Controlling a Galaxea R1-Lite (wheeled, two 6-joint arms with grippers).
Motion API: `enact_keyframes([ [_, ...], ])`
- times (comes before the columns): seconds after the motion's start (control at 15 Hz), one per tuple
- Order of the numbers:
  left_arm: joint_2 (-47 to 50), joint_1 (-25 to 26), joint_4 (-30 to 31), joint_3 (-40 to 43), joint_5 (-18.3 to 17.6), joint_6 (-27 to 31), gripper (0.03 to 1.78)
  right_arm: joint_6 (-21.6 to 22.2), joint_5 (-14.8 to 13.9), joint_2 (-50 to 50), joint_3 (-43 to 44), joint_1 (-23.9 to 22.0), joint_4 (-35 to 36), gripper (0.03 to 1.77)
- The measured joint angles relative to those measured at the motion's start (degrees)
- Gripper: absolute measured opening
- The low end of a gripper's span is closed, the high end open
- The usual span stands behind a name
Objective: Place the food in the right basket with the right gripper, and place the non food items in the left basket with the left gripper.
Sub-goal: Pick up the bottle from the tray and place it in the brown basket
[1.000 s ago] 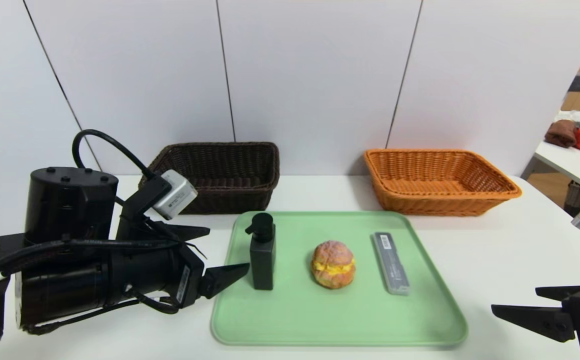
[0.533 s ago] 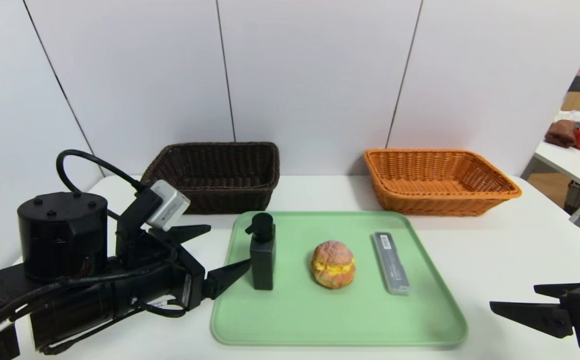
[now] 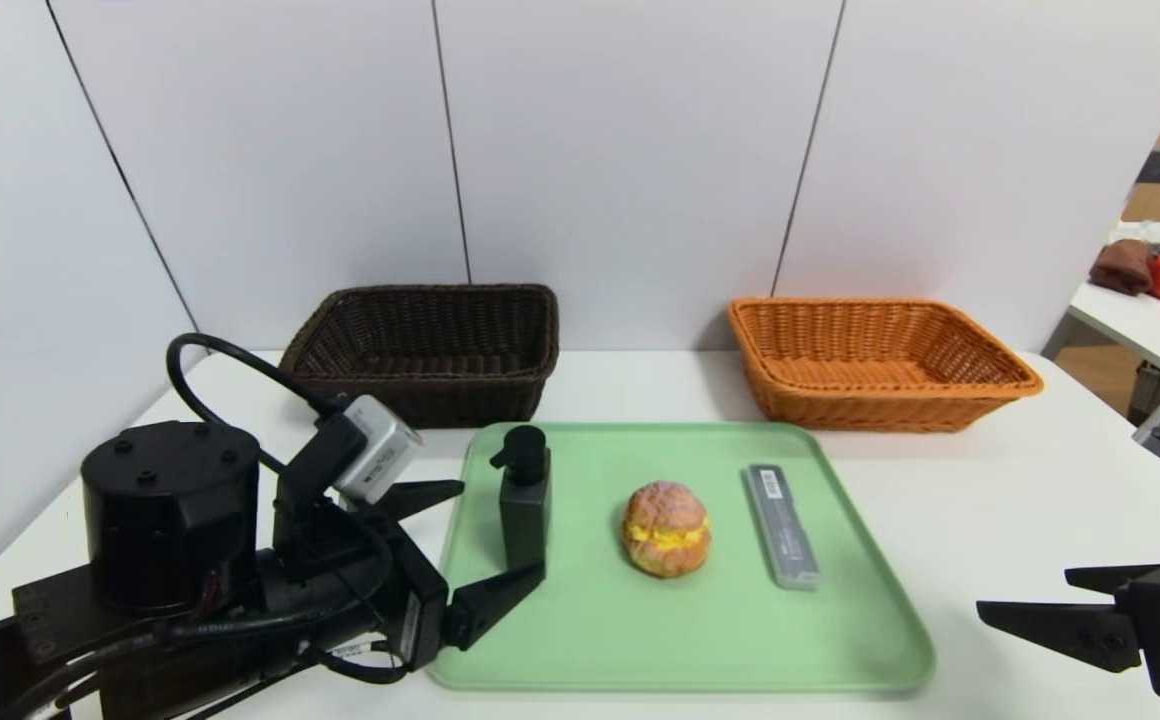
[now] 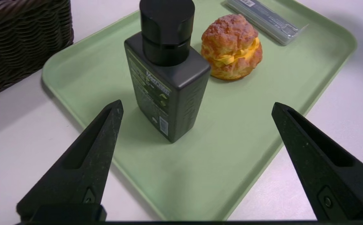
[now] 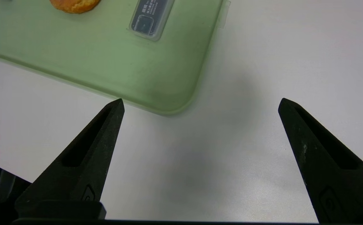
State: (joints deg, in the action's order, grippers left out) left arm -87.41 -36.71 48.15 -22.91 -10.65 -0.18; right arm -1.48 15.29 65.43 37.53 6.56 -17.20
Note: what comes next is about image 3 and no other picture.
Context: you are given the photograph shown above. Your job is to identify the cream bread bun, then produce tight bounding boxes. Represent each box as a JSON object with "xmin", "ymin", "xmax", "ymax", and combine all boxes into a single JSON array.
[{"xmin": 622, "ymin": 480, "xmax": 712, "ymax": 579}]

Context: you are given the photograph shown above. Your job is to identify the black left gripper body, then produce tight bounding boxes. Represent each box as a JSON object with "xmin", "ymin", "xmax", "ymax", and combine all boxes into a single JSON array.
[{"xmin": 257, "ymin": 500, "xmax": 450, "ymax": 672}]

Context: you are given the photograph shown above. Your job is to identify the dark brown wicker basket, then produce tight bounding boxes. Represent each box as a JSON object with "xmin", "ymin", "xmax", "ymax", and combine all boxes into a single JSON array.
[{"xmin": 278, "ymin": 284, "xmax": 561, "ymax": 430}]

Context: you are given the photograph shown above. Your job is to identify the grey translucent plastic case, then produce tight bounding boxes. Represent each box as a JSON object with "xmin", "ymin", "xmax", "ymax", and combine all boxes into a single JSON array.
[{"xmin": 744, "ymin": 463, "xmax": 822, "ymax": 590}]

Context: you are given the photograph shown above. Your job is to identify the brown folded cloth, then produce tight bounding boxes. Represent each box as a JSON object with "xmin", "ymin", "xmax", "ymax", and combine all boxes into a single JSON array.
[{"xmin": 1090, "ymin": 239, "xmax": 1153, "ymax": 296}]

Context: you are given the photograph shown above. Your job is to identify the white crumpled cloth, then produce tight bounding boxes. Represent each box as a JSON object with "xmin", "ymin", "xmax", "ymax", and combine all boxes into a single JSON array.
[{"xmin": 1110, "ymin": 221, "xmax": 1160, "ymax": 257}]

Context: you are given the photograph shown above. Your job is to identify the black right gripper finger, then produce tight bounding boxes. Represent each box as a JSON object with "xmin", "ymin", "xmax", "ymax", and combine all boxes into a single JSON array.
[
  {"xmin": 976, "ymin": 600, "xmax": 1142, "ymax": 674},
  {"xmin": 1064, "ymin": 563, "xmax": 1160, "ymax": 595}
]

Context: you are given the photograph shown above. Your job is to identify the orange wicker basket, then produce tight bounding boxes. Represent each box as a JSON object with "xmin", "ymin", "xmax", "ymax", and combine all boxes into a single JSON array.
[{"xmin": 726, "ymin": 297, "xmax": 1045, "ymax": 433}]

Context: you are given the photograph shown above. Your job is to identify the black left camera cable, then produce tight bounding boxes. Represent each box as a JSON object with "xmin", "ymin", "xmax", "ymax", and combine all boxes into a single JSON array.
[{"xmin": 166, "ymin": 333, "xmax": 351, "ymax": 471}]

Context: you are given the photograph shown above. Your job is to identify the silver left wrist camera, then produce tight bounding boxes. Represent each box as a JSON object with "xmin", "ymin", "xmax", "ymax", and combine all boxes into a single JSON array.
[{"xmin": 333, "ymin": 395, "xmax": 423, "ymax": 504}]

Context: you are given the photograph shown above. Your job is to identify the light green plastic tray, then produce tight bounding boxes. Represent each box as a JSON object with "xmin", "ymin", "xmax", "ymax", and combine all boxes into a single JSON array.
[{"xmin": 430, "ymin": 421, "xmax": 937, "ymax": 693}]

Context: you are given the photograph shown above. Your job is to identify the black pump bottle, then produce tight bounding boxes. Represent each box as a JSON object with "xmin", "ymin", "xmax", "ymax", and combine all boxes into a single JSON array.
[{"xmin": 491, "ymin": 424, "xmax": 553, "ymax": 573}]

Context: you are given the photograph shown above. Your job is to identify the white side table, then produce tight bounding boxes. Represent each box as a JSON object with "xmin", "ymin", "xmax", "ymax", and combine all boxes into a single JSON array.
[{"xmin": 1068, "ymin": 222, "xmax": 1160, "ymax": 393}]

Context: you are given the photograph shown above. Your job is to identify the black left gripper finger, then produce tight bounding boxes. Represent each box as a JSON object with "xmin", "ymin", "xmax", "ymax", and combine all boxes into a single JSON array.
[
  {"xmin": 440, "ymin": 560, "xmax": 547, "ymax": 652},
  {"xmin": 383, "ymin": 479, "xmax": 465, "ymax": 523}
]

